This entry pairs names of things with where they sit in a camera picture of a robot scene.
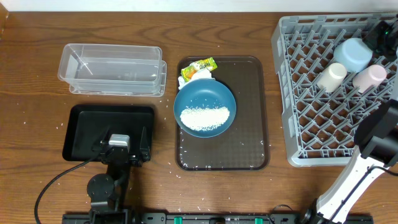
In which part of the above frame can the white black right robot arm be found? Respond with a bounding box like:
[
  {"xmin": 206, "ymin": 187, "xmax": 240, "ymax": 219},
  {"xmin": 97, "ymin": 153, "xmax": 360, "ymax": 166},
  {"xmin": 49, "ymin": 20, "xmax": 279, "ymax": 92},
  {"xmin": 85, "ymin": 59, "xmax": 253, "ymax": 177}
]
[{"xmin": 272, "ymin": 15, "xmax": 397, "ymax": 223}]

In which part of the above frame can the black plastic tray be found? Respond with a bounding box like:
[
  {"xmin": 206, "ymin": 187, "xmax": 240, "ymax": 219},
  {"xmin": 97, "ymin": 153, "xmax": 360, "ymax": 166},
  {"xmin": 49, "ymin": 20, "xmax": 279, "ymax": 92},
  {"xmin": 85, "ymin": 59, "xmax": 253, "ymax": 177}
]
[{"xmin": 62, "ymin": 105, "xmax": 155, "ymax": 161}]

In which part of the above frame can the clear plastic bin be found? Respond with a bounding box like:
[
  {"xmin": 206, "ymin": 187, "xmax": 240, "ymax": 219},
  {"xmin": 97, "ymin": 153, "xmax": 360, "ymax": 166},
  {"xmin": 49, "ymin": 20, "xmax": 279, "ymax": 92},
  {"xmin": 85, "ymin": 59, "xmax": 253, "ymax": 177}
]
[{"xmin": 57, "ymin": 44, "xmax": 167, "ymax": 97}]

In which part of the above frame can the dark blue plate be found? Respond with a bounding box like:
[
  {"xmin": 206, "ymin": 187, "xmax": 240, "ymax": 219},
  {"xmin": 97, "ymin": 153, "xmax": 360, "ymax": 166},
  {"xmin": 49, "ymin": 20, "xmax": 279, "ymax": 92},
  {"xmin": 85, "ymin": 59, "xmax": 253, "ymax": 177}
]
[{"xmin": 174, "ymin": 79, "xmax": 237, "ymax": 138}]

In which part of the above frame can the light blue bowl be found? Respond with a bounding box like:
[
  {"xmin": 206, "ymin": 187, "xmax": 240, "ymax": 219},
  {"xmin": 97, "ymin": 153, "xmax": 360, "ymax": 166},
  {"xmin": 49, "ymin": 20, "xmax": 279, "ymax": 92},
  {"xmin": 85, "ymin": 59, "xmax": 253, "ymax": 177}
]
[{"xmin": 333, "ymin": 38, "xmax": 373, "ymax": 73}]

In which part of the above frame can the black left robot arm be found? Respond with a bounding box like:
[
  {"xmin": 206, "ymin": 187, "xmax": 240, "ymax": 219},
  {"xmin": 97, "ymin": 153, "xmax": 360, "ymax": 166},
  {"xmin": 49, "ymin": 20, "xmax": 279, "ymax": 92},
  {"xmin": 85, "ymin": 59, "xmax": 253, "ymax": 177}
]
[{"xmin": 86, "ymin": 127, "xmax": 144, "ymax": 224}]

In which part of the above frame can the green yellow snack wrapper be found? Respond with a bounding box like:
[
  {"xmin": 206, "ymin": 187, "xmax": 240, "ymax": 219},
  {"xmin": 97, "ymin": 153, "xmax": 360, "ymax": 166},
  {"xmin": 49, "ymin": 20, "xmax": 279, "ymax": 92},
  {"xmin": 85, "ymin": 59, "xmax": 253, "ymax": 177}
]
[{"xmin": 181, "ymin": 57, "xmax": 218, "ymax": 82}]

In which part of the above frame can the pink cup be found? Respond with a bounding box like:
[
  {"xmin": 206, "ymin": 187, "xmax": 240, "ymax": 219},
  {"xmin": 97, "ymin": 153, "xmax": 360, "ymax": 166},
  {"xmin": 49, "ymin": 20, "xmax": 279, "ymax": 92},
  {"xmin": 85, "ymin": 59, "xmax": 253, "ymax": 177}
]
[{"xmin": 353, "ymin": 65, "xmax": 387, "ymax": 93}]

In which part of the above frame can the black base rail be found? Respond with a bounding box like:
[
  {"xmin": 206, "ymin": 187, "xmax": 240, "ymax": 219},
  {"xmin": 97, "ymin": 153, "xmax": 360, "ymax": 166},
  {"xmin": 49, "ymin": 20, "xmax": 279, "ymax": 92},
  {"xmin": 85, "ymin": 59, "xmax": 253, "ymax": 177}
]
[{"xmin": 61, "ymin": 212, "xmax": 374, "ymax": 224}]

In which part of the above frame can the brown serving tray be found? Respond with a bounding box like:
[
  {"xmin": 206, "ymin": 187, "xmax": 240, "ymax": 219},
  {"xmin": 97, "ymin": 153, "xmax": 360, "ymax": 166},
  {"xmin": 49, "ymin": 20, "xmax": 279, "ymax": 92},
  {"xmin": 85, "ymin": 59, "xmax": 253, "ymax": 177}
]
[{"xmin": 175, "ymin": 56, "xmax": 270, "ymax": 171}]

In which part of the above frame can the crumpled white tissue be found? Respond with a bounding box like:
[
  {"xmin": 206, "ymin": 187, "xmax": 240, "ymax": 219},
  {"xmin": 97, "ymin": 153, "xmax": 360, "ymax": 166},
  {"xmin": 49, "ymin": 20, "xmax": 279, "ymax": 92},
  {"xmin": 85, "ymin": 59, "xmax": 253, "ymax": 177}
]
[{"xmin": 178, "ymin": 68, "xmax": 214, "ymax": 90}]

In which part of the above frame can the white rice pile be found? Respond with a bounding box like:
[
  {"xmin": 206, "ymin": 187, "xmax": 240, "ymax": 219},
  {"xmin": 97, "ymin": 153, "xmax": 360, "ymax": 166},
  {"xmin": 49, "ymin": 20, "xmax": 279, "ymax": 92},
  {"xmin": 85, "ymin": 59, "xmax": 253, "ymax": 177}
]
[{"xmin": 180, "ymin": 107, "xmax": 230, "ymax": 131}]

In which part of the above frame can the grey dishwasher rack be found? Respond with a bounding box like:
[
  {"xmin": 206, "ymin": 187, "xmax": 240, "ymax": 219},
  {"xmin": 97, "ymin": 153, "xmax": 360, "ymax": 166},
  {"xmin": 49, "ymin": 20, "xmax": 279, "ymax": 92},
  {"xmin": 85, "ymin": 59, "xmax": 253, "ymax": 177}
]
[{"xmin": 271, "ymin": 12, "xmax": 397, "ymax": 167}]

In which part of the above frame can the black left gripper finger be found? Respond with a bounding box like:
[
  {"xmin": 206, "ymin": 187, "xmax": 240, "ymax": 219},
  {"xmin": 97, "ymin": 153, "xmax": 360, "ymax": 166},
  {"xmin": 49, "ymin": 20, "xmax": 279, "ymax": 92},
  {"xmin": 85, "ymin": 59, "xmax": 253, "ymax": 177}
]
[
  {"xmin": 91, "ymin": 126, "xmax": 110, "ymax": 152},
  {"xmin": 139, "ymin": 126, "xmax": 151, "ymax": 162}
]

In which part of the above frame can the cream white cup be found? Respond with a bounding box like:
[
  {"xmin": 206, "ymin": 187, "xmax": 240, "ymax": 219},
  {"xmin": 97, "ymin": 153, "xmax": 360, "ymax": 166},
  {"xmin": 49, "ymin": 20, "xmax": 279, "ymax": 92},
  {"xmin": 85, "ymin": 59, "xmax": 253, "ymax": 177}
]
[{"xmin": 317, "ymin": 63, "xmax": 347, "ymax": 93}]

